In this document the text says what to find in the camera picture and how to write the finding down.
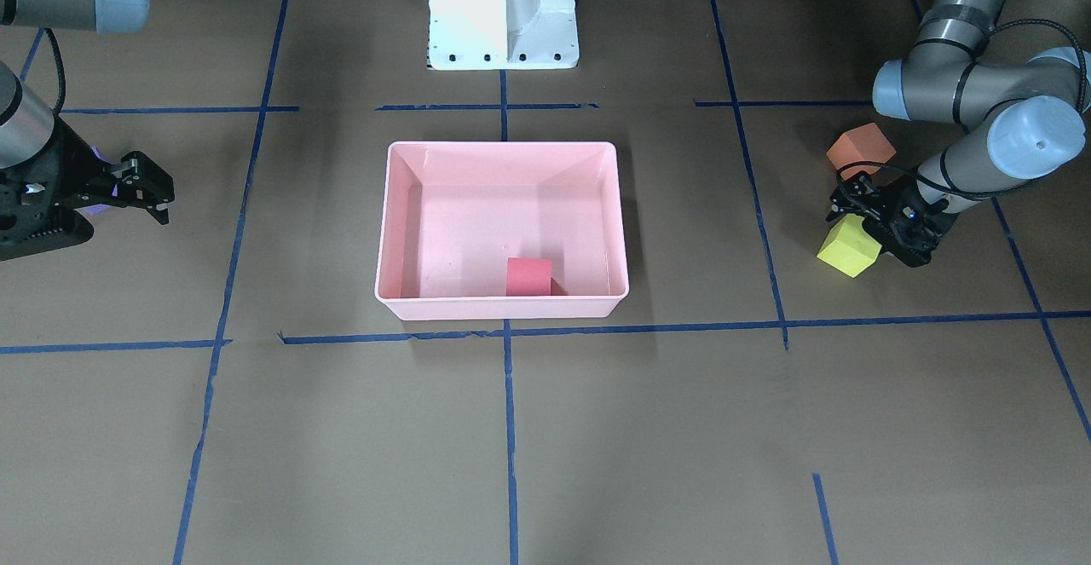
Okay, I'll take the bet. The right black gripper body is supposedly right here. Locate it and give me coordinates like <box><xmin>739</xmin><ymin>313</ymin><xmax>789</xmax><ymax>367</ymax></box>
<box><xmin>1</xmin><ymin>118</ymin><xmax>96</xmax><ymax>261</ymax></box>

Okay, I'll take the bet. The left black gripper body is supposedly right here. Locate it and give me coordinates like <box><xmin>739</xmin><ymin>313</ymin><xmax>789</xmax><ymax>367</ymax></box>
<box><xmin>861</xmin><ymin>182</ymin><xmax>959</xmax><ymax>268</ymax></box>

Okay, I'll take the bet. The orange foam block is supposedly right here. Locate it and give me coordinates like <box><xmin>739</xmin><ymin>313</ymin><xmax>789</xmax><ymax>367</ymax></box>
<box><xmin>826</xmin><ymin>122</ymin><xmax>897</xmax><ymax>182</ymax></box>

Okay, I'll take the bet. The yellow foam block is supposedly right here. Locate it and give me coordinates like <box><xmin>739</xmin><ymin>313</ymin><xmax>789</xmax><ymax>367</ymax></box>
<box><xmin>816</xmin><ymin>213</ymin><xmax>883</xmax><ymax>278</ymax></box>

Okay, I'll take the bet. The red foam block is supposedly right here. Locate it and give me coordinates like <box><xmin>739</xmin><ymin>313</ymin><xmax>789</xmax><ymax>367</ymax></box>
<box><xmin>505</xmin><ymin>256</ymin><xmax>553</xmax><ymax>297</ymax></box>

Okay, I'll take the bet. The purple foam block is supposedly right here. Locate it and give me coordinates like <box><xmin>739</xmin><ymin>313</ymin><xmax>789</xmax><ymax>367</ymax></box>
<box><xmin>77</xmin><ymin>147</ymin><xmax>117</xmax><ymax>218</ymax></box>

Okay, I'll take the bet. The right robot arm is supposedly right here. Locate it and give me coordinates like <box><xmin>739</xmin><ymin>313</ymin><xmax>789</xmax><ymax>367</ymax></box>
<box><xmin>1</xmin><ymin>0</ymin><xmax>176</xmax><ymax>261</ymax></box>

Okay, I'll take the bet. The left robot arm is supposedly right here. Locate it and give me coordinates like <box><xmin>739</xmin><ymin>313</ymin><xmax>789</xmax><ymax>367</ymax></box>
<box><xmin>827</xmin><ymin>0</ymin><xmax>1088</xmax><ymax>268</ymax></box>

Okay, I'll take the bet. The pink plastic bin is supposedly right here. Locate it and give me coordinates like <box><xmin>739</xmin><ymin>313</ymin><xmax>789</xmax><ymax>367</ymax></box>
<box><xmin>374</xmin><ymin>141</ymin><xmax>630</xmax><ymax>321</ymax></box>

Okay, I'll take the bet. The white mounting pillar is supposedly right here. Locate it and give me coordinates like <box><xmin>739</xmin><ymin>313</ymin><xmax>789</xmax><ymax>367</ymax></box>
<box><xmin>425</xmin><ymin>0</ymin><xmax>580</xmax><ymax>72</ymax></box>

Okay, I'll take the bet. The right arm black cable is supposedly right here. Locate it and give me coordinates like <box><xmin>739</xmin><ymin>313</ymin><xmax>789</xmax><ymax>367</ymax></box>
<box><xmin>41</xmin><ymin>28</ymin><xmax>67</xmax><ymax>118</ymax></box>

